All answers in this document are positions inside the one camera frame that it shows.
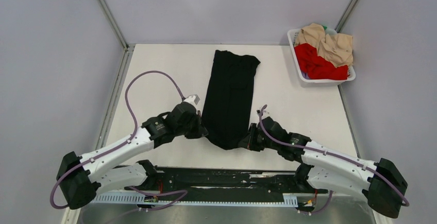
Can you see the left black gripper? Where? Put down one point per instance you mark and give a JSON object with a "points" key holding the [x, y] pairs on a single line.
{"points": [[200, 130]]}

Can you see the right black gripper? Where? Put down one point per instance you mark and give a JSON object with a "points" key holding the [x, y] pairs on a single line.
{"points": [[249, 141]]}

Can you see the black t shirt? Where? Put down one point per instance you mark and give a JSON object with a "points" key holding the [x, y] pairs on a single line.
{"points": [[227, 107]]}

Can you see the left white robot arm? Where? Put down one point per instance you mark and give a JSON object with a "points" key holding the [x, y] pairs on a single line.
{"points": [[109, 161]]}

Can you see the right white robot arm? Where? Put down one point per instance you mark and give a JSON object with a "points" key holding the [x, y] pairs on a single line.
{"points": [[380, 183]]}

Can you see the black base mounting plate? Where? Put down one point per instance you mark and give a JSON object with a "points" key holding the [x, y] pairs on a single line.
{"points": [[226, 184]]}

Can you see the red t shirt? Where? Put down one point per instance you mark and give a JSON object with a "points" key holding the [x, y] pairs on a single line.
{"points": [[316, 67]]}

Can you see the white laundry basket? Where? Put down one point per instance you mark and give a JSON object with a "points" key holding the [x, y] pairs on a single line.
{"points": [[303, 78]]}

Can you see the beige t shirt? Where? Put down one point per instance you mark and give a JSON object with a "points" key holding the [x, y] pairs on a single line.
{"points": [[336, 49]]}

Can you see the green garment in basket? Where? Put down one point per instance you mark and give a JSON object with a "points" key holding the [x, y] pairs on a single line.
{"points": [[329, 31]]}

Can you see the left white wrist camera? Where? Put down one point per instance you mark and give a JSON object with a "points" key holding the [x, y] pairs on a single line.
{"points": [[192, 99]]}

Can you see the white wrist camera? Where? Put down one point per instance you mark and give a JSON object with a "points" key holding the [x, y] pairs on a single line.
{"points": [[264, 113], [192, 99]]}

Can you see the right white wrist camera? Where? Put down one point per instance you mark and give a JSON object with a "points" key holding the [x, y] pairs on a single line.
{"points": [[264, 113]]}

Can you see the white slotted cable duct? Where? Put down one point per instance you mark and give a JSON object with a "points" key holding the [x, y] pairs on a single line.
{"points": [[286, 201]]}

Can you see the left aluminium corner post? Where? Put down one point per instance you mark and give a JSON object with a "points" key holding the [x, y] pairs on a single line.
{"points": [[113, 24]]}

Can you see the aluminium corner post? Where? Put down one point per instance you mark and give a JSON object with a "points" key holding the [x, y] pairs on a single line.
{"points": [[346, 15], [113, 24]]}

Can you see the aluminium front frame rail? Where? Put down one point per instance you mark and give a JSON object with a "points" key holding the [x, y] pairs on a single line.
{"points": [[144, 176]]}

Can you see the right aluminium corner post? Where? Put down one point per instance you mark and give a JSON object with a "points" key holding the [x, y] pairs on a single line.
{"points": [[346, 15]]}

